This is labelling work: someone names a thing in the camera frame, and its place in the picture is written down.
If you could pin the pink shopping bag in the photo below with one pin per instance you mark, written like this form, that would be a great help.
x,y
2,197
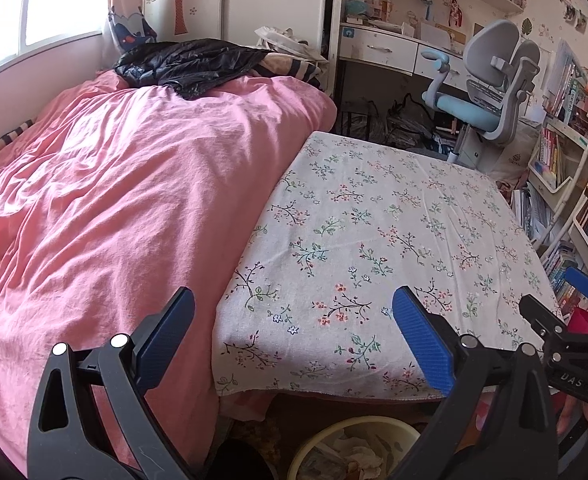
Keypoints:
x,y
583,321

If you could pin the black plastic bag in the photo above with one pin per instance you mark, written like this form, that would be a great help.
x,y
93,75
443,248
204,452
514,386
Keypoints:
x,y
411,120

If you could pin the window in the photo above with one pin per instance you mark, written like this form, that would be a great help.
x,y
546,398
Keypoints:
x,y
39,5

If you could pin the pile of papers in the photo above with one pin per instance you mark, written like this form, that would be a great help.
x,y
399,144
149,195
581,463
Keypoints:
x,y
533,215

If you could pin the yellow plastic bin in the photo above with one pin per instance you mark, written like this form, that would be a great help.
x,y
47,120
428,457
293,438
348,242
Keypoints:
x,y
304,452

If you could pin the striped beige pillow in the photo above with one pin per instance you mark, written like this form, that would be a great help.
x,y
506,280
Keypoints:
x,y
294,70

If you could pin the white plastic bag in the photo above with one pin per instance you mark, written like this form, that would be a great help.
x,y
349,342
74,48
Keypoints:
x,y
286,42

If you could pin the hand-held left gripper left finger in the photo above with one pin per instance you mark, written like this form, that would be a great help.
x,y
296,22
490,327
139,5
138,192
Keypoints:
x,y
166,332

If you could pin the blue grey office chair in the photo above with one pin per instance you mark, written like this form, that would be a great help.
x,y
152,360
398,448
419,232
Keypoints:
x,y
466,110

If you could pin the black puffer jacket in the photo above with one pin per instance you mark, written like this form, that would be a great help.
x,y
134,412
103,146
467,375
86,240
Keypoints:
x,y
189,62

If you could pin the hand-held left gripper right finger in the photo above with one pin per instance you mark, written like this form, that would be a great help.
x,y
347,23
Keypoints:
x,y
421,340

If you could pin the floral white tablecloth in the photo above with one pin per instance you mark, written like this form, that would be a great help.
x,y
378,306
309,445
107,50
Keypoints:
x,y
383,240

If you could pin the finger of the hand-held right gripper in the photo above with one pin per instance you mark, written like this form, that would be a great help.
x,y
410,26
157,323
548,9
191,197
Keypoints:
x,y
541,317
583,285

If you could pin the white desk with drawers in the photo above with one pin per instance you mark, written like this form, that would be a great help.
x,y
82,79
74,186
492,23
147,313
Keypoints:
x,y
378,50

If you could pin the stack of books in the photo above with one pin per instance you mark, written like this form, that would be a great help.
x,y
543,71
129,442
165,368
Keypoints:
x,y
561,275

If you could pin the person's right hand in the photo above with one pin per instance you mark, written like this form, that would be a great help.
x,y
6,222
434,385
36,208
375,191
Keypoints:
x,y
564,417

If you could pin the pink blanket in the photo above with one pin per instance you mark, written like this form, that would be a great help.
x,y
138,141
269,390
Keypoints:
x,y
124,210

